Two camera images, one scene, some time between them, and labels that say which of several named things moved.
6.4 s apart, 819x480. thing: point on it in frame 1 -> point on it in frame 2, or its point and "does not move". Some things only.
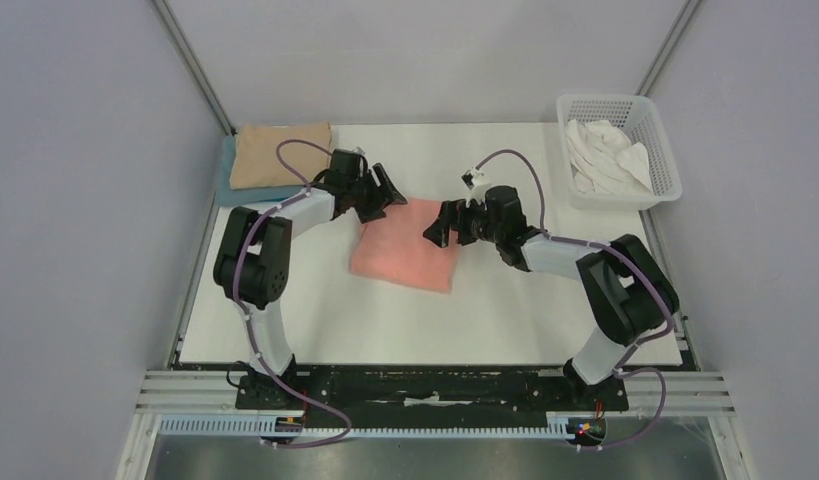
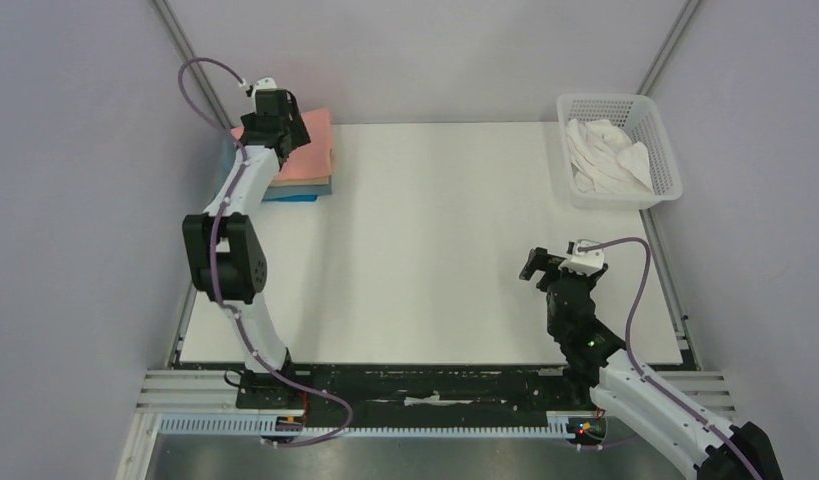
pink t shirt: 394,248 -> 312,160
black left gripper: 373,210 -> 299,131
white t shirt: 603,159 does not move
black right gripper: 459,221 -> 548,270
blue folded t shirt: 231,197 does not move
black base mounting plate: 432,397 does not move
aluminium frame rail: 206,391 does not move
